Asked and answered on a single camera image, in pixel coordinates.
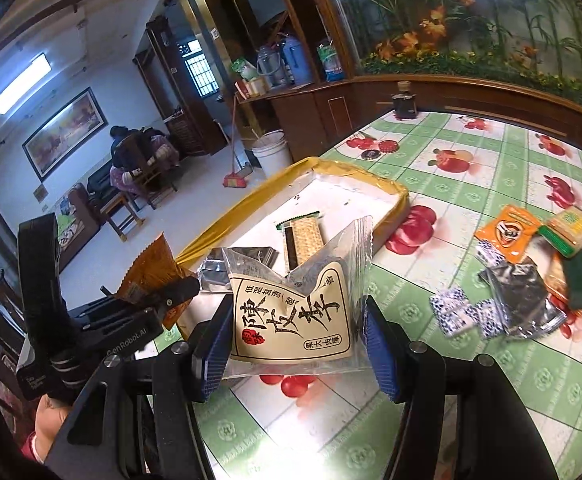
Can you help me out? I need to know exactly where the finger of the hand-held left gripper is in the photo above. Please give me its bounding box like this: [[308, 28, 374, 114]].
[[101, 275, 202, 328]]

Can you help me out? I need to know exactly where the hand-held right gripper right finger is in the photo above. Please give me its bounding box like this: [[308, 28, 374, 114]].
[[363, 296, 559, 480]]

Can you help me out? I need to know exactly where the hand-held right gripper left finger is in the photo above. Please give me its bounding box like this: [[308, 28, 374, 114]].
[[46, 305, 236, 480]]

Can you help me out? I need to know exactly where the cream calligraphy snack packet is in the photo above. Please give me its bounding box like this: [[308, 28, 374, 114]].
[[221, 216, 374, 378]]

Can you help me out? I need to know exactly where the blue white patterned candy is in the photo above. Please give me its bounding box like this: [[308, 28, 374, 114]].
[[473, 299, 509, 339], [430, 287, 476, 335], [476, 241, 509, 276]]

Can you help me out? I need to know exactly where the silver foil snack packet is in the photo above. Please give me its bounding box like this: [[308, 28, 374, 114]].
[[478, 265, 566, 342], [198, 246, 282, 291]]

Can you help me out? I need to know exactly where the yellow-rimmed white box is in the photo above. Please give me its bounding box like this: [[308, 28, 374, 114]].
[[173, 156, 412, 341]]

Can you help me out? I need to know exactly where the yellow label cracker packet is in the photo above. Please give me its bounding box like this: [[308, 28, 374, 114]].
[[538, 206, 582, 258]]

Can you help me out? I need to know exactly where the person's left forearm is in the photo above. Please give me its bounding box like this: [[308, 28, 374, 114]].
[[21, 395, 74, 461]]

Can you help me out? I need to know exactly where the wooden stool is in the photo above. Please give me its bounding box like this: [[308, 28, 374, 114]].
[[102, 192, 144, 241]]

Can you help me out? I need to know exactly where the black sofa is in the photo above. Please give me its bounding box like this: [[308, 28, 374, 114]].
[[86, 160, 122, 201]]

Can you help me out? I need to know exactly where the red broom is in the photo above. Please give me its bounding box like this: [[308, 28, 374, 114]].
[[222, 92, 254, 190]]

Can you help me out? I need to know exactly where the green-edged cracker packet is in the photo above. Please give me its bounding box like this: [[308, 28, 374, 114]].
[[276, 212, 329, 273]]

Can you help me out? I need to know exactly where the wooden chair with clothes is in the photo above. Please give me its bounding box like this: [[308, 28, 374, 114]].
[[108, 125, 179, 196]]

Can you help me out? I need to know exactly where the wicker basket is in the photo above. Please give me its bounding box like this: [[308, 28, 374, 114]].
[[166, 110, 206, 156]]

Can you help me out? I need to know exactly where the white plastic bucket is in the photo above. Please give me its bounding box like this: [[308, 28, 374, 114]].
[[251, 130, 292, 177]]

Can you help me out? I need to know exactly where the orange emblem snack packet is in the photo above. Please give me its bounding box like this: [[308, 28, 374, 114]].
[[475, 205, 542, 264]]

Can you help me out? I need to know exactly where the orange cracker packet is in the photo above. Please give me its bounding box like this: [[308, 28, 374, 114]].
[[531, 237, 572, 311]]

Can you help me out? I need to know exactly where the ceiling light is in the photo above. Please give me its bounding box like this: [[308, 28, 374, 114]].
[[0, 52, 52, 115]]

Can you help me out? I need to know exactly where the dark green snack packet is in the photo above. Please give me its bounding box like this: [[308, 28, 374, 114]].
[[561, 249, 582, 310]]

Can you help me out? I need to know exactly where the cream red carton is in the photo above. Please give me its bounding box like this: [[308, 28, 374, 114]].
[[236, 77, 272, 100]]

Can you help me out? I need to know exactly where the wooden cabinet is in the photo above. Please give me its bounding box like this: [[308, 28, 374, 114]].
[[236, 75, 582, 161]]

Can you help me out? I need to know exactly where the green white bag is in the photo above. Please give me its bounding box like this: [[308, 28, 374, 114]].
[[231, 57, 259, 81]]

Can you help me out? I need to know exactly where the clear plastic jug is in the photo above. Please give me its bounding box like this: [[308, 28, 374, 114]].
[[257, 44, 286, 88]]

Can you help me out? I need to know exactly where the dark jar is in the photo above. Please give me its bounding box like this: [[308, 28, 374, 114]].
[[390, 81, 419, 121]]

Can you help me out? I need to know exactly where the blue thermos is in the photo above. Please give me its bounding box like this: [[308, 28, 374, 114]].
[[281, 35, 314, 86]]

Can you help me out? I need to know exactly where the green label water bottle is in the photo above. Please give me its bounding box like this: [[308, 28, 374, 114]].
[[317, 37, 346, 82]]

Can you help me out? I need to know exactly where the flower mural glass panel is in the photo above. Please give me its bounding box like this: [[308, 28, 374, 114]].
[[316, 0, 582, 116]]

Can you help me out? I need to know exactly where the framed wall painting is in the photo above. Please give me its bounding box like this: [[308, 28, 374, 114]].
[[22, 86, 109, 183]]

